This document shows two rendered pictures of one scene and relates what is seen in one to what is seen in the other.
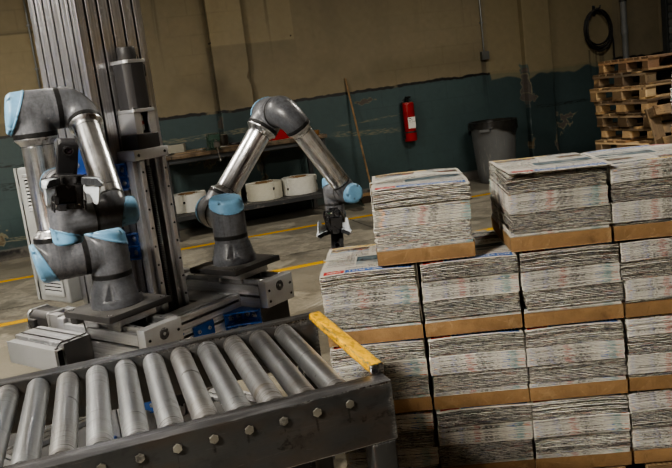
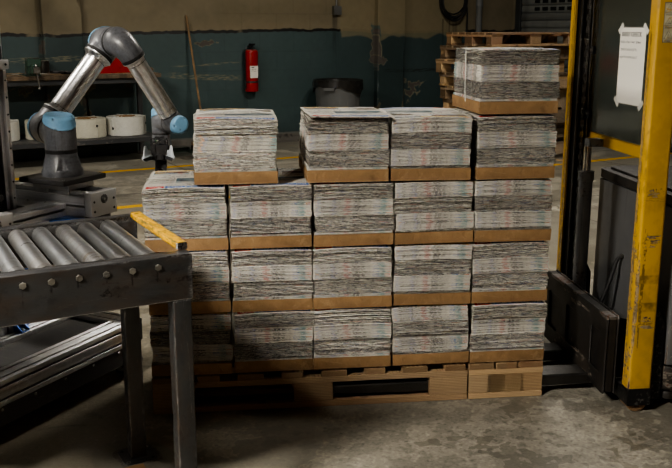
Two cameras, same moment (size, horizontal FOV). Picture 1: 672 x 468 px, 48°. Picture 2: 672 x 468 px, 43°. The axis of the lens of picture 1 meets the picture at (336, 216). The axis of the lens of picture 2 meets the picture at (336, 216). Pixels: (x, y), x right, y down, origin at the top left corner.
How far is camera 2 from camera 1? 0.79 m
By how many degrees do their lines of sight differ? 12
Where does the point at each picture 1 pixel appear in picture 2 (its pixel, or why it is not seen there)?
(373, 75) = (217, 16)
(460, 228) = (267, 158)
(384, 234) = (202, 157)
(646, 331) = (409, 257)
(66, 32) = not seen: outside the picture
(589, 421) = (359, 328)
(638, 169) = (413, 124)
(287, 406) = (110, 264)
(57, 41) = not seen: outside the picture
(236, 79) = (64, 1)
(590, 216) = (373, 158)
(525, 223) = (320, 159)
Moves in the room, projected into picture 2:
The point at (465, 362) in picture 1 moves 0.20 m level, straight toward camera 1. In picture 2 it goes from (261, 272) to (259, 289)
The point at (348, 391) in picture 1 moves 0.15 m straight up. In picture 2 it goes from (158, 258) to (155, 199)
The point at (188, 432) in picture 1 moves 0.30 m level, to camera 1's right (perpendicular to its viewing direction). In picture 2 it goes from (32, 274) to (162, 267)
